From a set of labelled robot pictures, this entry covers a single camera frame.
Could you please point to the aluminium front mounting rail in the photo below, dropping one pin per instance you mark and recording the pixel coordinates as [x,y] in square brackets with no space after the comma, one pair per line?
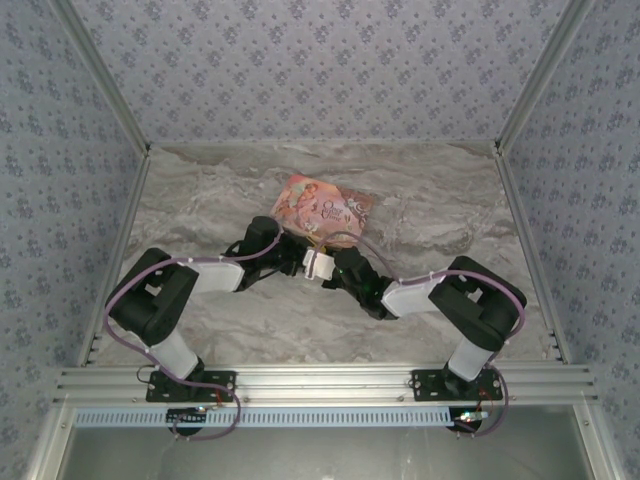
[320,382]

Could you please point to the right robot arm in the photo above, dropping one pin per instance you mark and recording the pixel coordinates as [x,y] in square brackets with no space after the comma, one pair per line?
[475,305]

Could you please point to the aluminium frame corner post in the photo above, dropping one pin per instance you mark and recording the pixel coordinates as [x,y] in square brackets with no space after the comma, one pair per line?
[540,85]
[107,85]

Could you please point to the aluminium frame side rail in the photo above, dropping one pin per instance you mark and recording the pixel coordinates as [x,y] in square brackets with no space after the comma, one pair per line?
[532,260]
[117,260]

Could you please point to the small circuit board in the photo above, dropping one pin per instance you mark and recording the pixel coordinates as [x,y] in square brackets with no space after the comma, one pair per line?
[470,419]

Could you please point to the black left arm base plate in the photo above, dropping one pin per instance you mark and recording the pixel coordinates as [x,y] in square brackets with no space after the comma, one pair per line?
[215,385]

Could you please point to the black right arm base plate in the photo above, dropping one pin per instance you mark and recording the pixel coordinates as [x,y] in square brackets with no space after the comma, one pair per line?
[425,385]

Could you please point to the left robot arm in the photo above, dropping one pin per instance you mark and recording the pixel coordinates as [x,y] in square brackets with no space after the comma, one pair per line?
[150,295]

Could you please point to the pink illustrated book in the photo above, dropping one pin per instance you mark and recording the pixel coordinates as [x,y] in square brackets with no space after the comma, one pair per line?
[320,205]

